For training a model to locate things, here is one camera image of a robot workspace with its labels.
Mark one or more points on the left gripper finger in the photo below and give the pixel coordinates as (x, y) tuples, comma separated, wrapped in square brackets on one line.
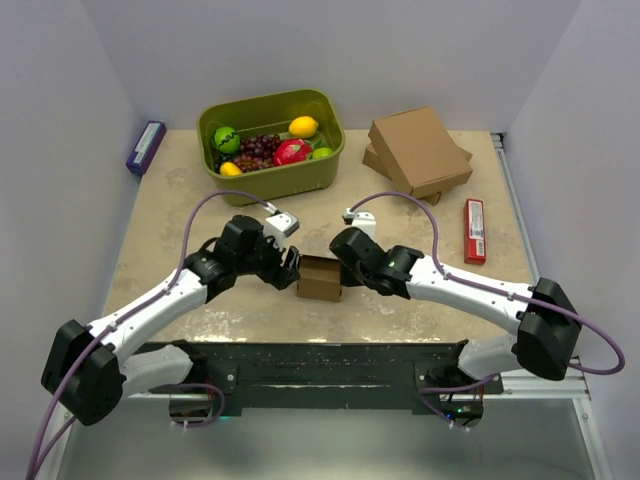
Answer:
[(292, 260), (285, 276)]

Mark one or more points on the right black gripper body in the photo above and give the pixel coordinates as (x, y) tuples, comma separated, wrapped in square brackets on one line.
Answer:
[(353, 277)]

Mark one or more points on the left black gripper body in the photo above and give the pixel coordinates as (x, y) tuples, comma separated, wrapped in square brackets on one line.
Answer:
[(265, 259)]

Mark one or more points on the brown cardboard box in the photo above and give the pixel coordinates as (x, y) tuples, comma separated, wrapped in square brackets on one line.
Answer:
[(320, 278)]

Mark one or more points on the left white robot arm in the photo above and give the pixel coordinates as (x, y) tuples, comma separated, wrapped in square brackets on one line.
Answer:
[(90, 368)]

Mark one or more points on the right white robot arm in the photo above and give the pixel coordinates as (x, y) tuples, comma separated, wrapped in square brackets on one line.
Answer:
[(539, 333)]

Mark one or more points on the bottom folded cardboard box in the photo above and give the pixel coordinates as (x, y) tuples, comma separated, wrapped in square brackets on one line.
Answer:
[(377, 162)]

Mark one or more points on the folded cardboard box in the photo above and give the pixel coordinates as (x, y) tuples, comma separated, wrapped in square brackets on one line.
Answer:
[(377, 162), (420, 127)]

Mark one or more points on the red flat box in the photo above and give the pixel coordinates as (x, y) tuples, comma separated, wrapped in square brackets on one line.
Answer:
[(474, 236)]

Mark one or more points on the top folded cardboard box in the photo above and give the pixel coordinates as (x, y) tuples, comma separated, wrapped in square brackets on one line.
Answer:
[(420, 127)]

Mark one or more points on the purple white small box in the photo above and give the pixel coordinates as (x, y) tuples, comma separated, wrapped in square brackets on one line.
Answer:
[(143, 153)]

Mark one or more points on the yellow lemon front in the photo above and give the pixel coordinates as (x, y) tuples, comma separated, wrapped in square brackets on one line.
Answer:
[(229, 169)]

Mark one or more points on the yellow lemon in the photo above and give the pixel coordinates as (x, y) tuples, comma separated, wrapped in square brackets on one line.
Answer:
[(303, 127), (229, 169)]

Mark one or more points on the purple grape bunch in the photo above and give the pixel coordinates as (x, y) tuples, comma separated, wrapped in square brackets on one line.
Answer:
[(256, 153)]

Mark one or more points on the red dragon fruit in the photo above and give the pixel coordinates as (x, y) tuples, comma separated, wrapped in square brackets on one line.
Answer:
[(292, 151)]

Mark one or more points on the small green lime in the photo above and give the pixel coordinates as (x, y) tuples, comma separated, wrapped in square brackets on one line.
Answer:
[(322, 152)]

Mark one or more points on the green round fruit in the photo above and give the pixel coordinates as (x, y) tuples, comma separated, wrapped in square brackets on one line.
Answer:
[(226, 140)]

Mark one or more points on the yellow lemon back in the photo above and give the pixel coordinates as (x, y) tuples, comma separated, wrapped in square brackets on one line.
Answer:
[(303, 127)]

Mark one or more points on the olive green plastic basket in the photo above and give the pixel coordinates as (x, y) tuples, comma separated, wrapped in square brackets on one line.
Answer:
[(270, 115)]

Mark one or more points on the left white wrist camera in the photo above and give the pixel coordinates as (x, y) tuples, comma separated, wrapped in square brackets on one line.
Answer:
[(280, 227)]

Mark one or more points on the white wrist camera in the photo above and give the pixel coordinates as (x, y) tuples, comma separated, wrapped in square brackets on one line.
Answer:
[(280, 227), (360, 225)]

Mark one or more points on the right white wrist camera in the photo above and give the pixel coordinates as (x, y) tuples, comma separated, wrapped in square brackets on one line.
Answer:
[(360, 225)]

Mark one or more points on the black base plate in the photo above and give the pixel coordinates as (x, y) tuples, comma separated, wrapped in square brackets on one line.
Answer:
[(378, 376)]

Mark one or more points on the aluminium frame rail right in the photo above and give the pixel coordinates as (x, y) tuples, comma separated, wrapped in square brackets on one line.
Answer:
[(498, 145)]

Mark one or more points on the aluminium frame rail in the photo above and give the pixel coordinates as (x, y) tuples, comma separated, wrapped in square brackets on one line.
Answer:
[(498, 145), (521, 384)]

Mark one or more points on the aluminium frame rail front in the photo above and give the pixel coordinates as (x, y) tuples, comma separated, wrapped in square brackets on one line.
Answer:
[(521, 384)]

